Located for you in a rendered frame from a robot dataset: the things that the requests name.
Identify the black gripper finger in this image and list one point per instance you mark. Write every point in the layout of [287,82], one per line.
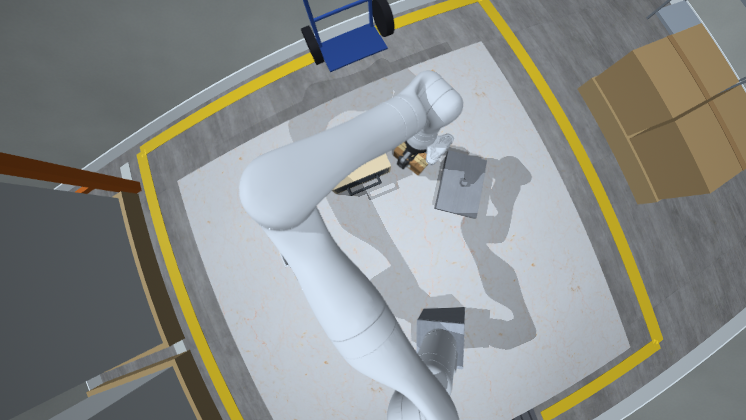
[402,160]

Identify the brown cardboard box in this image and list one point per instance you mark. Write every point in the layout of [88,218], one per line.
[417,165]

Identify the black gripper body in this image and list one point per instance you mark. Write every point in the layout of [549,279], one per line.
[413,150]

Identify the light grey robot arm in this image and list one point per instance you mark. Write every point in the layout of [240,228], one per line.
[281,188]

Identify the grey metal lid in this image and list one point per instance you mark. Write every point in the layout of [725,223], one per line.
[453,196]

